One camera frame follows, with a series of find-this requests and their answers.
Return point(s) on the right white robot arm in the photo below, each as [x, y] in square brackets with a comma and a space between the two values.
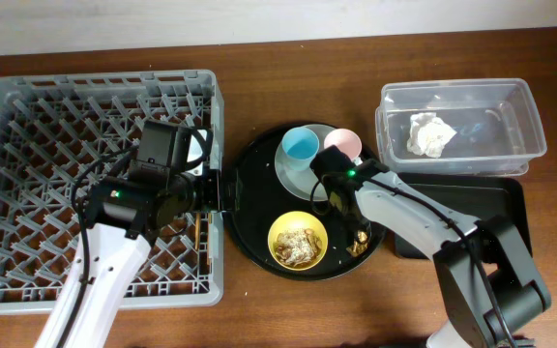
[489, 281]

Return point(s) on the brown wooden chopstick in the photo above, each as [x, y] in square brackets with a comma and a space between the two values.
[208, 243]
[197, 225]

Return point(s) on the clear plastic bin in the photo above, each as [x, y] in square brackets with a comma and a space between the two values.
[498, 128]

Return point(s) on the grey plastic dishwasher rack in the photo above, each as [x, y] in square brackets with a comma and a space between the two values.
[51, 128]

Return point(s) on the white paper napkin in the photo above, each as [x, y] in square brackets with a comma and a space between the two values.
[428, 135]

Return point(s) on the yellow bowl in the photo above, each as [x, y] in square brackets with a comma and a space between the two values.
[298, 220]

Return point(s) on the gold foil snack wrapper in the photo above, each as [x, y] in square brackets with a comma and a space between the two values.
[360, 244]

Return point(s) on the food scraps pile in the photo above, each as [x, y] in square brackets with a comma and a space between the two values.
[297, 248]

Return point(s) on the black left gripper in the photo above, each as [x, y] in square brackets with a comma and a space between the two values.
[212, 191]

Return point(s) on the pink plastic cup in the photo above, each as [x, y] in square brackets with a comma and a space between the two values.
[347, 141]

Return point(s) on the light blue plastic cup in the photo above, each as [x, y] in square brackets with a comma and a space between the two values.
[300, 146]

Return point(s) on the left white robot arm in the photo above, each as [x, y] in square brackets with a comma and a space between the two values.
[104, 266]

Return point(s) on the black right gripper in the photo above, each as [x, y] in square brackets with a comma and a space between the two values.
[338, 204]

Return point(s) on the round black tray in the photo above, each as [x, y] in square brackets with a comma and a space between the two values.
[263, 199]

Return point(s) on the black rectangular tray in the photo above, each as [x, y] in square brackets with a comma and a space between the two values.
[478, 196]

